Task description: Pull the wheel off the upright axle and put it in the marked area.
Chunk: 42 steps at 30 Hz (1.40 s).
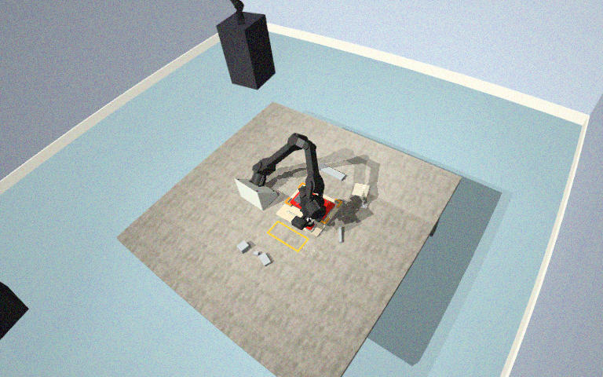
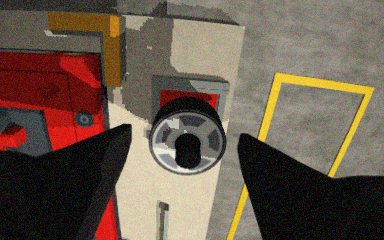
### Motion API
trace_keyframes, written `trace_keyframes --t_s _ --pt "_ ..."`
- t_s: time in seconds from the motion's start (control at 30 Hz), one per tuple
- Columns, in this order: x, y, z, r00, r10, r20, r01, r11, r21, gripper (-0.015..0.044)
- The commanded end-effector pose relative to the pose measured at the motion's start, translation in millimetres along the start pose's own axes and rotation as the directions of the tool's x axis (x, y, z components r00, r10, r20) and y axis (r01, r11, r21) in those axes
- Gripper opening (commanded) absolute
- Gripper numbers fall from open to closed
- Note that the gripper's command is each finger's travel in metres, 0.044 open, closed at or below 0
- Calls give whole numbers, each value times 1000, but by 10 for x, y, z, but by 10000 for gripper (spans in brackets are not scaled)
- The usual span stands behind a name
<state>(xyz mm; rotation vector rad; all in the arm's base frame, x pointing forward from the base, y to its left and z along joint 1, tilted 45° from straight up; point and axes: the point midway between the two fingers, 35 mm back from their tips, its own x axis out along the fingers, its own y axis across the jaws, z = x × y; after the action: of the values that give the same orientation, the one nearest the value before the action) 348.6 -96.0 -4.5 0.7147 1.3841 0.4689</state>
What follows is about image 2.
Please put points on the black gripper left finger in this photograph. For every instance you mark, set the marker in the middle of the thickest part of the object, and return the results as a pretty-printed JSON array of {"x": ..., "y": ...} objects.
[{"x": 62, "y": 195}]

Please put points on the yellow rectangular outline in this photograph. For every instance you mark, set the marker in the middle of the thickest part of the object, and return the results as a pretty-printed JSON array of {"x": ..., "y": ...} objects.
[{"x": 312, "y": 82}]

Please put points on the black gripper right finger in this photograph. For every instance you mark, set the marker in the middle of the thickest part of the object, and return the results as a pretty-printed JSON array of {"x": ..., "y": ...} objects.
[{"x": 292, "y": 201}]

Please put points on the black tyre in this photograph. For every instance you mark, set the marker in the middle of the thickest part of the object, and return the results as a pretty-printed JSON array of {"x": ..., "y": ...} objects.
[{"x": 187, "y": 115}]

